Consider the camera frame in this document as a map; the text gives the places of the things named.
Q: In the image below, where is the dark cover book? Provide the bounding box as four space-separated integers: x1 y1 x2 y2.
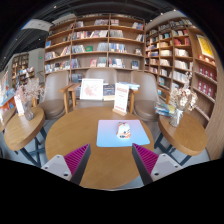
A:
102 83 116 102

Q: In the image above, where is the white framed red-print picture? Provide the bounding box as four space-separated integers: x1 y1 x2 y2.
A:
79 78 105 101

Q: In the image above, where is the white red standing table sign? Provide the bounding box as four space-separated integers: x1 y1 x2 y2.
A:
112 82 130 117

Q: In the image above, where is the orange book display stand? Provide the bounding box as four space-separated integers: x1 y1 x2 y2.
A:
0 69 18 114

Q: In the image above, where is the stack of colourful books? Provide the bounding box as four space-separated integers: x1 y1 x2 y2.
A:
153 101 177 118

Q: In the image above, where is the beige wooden-armed armchair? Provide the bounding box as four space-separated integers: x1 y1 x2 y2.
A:
128 70 171 123
68 67 138 111
37 70 74 121

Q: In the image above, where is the small white table sign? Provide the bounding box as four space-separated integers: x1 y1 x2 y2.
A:
13 94 25 117

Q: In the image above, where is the pale blue pink mouse pad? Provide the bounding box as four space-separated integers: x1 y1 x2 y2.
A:
96 119 151 148

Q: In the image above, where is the distant wooden bookshelf unit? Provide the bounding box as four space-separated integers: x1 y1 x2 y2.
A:
11 52 36 89

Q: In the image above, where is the round wooden side table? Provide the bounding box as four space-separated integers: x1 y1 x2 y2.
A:
3 105 48 168
0 106 18 133
153 111 209 167

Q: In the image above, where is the glass vase with pink flowers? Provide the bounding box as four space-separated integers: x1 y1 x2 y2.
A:
16 78 44 122

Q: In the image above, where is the white hanging ceiling sign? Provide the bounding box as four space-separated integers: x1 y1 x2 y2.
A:
21 18 54 33

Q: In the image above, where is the glass vase with pale flowers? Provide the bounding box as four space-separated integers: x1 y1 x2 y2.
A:
168 71 198 128

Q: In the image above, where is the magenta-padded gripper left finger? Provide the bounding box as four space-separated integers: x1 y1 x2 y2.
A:
40 143 92 186

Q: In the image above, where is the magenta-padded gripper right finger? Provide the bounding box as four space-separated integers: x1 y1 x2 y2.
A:
131 143 184 186

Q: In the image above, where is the angled wooden bookshelf unit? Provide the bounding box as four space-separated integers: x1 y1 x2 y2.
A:
143 17 221 128

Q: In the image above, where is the wide wooden bookshelf unit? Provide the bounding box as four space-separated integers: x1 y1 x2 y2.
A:
43 13 147 84

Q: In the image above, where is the white orange patterned computer mouse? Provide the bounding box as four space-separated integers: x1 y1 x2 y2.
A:
115 121 132 140

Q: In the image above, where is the stack of light blue books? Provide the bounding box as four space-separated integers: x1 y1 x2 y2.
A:
126 81 141 92

